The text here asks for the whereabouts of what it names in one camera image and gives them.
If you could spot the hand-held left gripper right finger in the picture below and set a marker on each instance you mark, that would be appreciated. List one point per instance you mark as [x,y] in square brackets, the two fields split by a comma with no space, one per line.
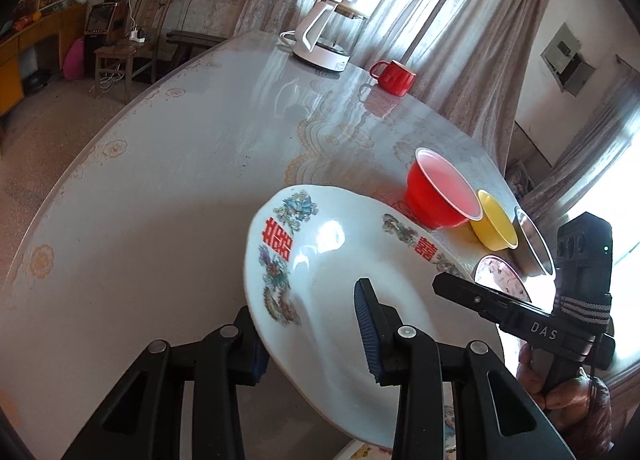
[364,330]

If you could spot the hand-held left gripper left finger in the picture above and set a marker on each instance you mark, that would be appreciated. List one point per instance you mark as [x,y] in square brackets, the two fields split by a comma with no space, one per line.
[257,365]

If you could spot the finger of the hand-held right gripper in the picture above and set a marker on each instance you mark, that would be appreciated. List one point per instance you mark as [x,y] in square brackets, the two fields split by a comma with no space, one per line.
[470,295]

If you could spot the small floral plate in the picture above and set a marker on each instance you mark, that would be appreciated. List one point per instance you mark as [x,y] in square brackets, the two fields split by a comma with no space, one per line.
[500,275]

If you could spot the stainless steel bowl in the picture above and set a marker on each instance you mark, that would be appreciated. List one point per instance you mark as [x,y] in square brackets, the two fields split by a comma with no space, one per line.
[532,245]

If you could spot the yellow bowl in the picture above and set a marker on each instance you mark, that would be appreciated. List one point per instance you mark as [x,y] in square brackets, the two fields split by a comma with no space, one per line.
[492,227]

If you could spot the large white printed plate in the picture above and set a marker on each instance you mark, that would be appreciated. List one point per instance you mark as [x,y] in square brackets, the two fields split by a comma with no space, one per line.
[325,260]

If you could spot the red plastic bowl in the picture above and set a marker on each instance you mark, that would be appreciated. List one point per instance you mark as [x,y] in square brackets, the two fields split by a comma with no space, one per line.
[430,190]

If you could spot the person's right hand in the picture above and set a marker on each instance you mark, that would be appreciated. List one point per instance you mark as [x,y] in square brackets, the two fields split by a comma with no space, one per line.
[530,370]

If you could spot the large window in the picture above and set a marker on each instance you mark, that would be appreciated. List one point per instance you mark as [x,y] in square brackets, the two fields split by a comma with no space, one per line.
[622,240]

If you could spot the floral cushion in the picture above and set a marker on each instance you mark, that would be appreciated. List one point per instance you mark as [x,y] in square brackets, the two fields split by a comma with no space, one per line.
[520,180]

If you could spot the narrow beige curtain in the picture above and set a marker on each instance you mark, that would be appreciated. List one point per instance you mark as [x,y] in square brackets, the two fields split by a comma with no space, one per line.
[585,150]

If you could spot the curtain rod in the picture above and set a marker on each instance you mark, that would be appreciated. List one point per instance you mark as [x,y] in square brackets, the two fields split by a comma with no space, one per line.
[627,64]

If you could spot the red mug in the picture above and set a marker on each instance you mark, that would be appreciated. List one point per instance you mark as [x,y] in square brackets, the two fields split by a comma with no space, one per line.
[397,78]

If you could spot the wide beige curtain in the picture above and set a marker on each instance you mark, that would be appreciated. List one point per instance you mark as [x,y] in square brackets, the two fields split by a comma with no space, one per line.
[425,5]

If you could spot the white electric kettle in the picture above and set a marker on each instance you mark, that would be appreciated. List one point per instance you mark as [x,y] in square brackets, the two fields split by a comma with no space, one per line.
[312,40]

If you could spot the dark wooden bench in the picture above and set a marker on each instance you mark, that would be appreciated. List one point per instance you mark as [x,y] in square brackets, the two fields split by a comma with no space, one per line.
[195,38]

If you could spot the white power strip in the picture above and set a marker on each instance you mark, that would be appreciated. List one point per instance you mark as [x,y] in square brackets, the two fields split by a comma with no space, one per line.
[137,35]

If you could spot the pink bag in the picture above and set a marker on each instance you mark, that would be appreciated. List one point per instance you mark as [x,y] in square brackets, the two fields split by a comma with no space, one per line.
[74,60]

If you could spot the carved wooden chair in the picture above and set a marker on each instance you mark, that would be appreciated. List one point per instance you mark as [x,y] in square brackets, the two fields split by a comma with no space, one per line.
[150,5]

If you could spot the yellow wooden cabinet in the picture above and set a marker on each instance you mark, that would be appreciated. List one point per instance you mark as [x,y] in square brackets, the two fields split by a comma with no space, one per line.
[30,40]

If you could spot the wall electrical box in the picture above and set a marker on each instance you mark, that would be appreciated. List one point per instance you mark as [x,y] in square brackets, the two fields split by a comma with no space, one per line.
[562,53]

